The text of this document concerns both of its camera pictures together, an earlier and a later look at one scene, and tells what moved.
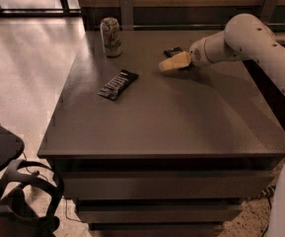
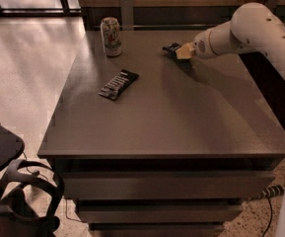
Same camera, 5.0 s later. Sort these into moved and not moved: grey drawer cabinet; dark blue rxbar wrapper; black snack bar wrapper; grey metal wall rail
Moved: dark blue rxbar wrapper
Not moved: grey drawer cabinet; grey metal wall rail; black snack bar wrapper
